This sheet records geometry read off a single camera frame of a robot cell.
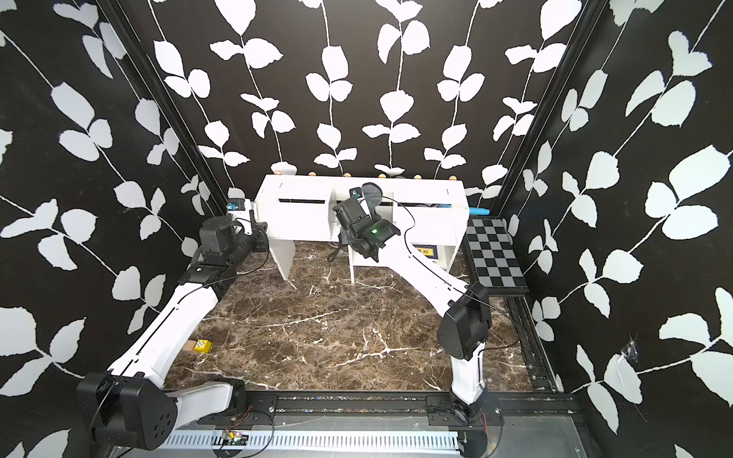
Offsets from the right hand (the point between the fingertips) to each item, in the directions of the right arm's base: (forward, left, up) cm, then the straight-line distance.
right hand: (361, 218), depth 83 cm
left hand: (-4, +26, +4) cm, 27 cm away
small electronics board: (-52, +31, -26) cm, 66 cm away
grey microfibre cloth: (+4, -4, +5) cm, 8 cm away
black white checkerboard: (0, -48, -24) cm, 54 cm away
